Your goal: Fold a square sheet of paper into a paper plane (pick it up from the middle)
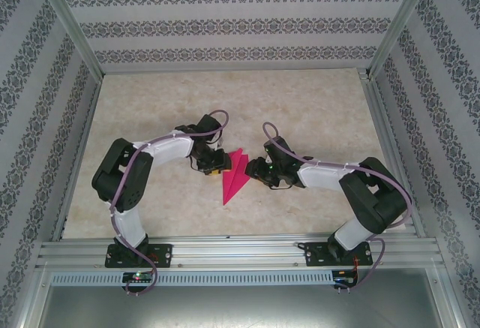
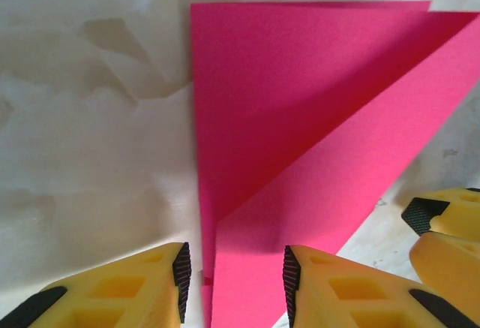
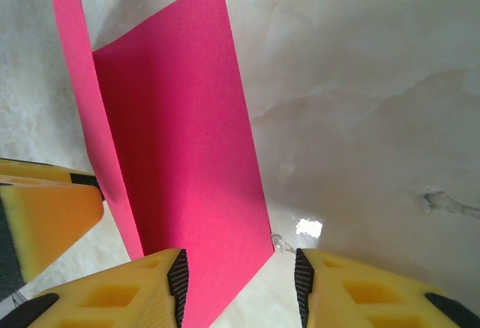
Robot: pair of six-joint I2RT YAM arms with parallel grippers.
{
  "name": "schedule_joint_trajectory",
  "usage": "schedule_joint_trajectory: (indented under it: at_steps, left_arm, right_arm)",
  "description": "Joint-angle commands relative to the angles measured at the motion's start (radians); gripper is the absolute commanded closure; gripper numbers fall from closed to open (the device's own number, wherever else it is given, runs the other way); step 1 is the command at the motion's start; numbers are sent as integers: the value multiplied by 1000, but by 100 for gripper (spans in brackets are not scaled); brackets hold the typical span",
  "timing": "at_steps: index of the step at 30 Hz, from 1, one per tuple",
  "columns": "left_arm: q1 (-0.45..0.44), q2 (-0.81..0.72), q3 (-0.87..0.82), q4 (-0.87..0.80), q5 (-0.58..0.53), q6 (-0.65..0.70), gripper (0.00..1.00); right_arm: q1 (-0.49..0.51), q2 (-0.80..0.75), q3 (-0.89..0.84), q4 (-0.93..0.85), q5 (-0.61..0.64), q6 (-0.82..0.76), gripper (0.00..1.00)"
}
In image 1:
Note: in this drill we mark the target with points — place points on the pink paper sheet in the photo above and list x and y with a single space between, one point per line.
234 178

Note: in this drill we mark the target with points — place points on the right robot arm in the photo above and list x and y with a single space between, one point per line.
322 179

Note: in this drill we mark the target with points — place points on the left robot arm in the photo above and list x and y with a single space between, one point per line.
165 151

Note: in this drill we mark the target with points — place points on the grey metal sheet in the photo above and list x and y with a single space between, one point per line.
240 309

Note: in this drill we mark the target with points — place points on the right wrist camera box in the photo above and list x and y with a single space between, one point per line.
269 157

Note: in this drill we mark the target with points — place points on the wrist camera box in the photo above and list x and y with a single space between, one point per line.
220 142
269 157

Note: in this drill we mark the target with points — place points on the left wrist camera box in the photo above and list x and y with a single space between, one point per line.
220 142

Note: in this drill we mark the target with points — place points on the aluminium mounting rail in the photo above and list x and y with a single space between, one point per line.
240 253

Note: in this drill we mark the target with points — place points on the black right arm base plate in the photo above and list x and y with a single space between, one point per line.
315 254

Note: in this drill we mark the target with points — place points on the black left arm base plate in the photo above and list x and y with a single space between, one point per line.
163 254

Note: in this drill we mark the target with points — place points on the aluminium side rail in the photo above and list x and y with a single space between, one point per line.
384 136
78 155

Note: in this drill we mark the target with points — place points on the aluminium frame post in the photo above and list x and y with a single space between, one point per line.
401 24
72 24

